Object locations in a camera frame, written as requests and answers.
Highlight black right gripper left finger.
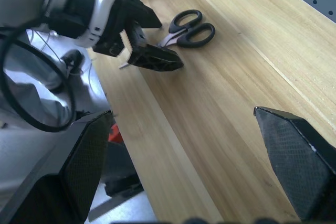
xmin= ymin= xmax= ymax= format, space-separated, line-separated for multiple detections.
xmin=0 ymin=109 xmax=115 ymax=224

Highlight black and red device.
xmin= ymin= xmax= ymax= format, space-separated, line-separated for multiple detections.
xmin=104 ymin=124 xmax=144 ymax=198

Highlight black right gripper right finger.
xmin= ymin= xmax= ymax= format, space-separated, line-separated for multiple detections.
xmin=253 ymin=106 xmax=336 ymax=222

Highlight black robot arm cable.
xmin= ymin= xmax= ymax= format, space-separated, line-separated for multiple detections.
xmin=0 ymin=15 xmax=77 ymax=133

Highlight silver robot torso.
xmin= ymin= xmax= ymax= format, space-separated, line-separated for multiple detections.
xmin=0 ymin=27 xmax=112 ymax=198

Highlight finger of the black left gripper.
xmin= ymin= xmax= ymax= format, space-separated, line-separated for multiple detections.
xmin=125 ymin=0 xmax=163 ymax=30
xmin=127 ymin=43 xmax=185 ymax=73

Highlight black handled scissors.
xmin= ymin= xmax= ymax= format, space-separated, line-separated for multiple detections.
xmin=156 ymin=9 xmax=216 ymax=49

